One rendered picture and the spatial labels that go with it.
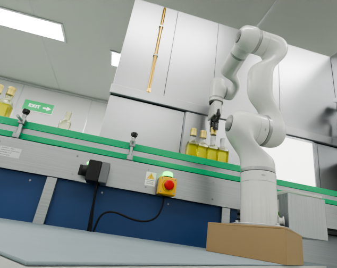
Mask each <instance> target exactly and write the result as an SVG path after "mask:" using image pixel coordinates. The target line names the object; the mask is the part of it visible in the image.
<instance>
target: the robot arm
mask: <svg viewBox="0 0 337 268"><path fill-rule="evenodd" d="M287 52H288V45H287V42H286V41H285V40H284V39H283V38H282V37H280V36H277V35H275V34H272V33H269V32H266V31H262V30H260V29H259V28H258V27H254V26H250V25H246V26H243V27H242V28H241V29H240V30H239V31H238V32H237V34H236V36H235V40H234V46H233V48H232V49H231V51H230V53H229V55H228V57H227V58H226V60H225V62H224V64H223V66H222V68H221V74H222V75H223V76H224V77H226V78H228V79H229V80H230V81H231V82H232V83H233V84H232V86H231V87H226V86H225V84H224V83H225V81H224V79H222V78H219V77H216V78H213V79H212V80H211V81H210V91H209V105H210V107H209V112H208V119H207V121H210V123H209V124H210V130H211V127H213V130H218V123H219V119H220V117H221V115H222V105H223V99H225V100H228V101H231V100H233V99H234V98H235V96H236V94H237V93H238V91H239V89H240V80H239V77H238V75H237V72H238V71H239V69H240V68H241V66H242V65H243V63H244V62H245V60H246V58H247V57H248V55H249V54H254V55H257V56H259V57H261V59H262V61H260V62H257V63H256V64H254V65H253V66H252V67H251V68H250V69H249V71H248V75H247V94H248V98H249V100H250V102H251V103H252V105H253V106H254V108H255V109H256V110H257V112H258V114H257V113H253V112H248V111H235V112H233V113H231V114H230V115H229V116H228V118H227V120H226V123H225V134H226V137H227V139H228V141H229V142H230V144H231V145H232V147H233V148H234V150H235V151H236V153H237V154H238V156H239V159H240V222H239V221H238V220H235V222H231V223H233V224H250V225H266V226H276V227H282V226H280V225H283V226H285V221H284V217H279V216H278V206H277V187H276V168H275V162H274V160H273V158H272V157H271V156H270V155H269V154H268V153H266V152H265V151H264V150H263V149H262V148H261V147H266V148H275V147H278V146H280V145H281V144H282V143H283V142H284V140H285V137H286V132H287V131H286V126H285V122H284V119H283V116H282V114H281V112H280V110H279V108H278V106H277V104H276V101H275V99H274V96H273V72H274V69H275V67H276V66H277V65H278V64H279V63H280V62H281V61H282V60H283V59H284V58H285V56H286V55H287ZM210 130H209V132H210Z"/></svg>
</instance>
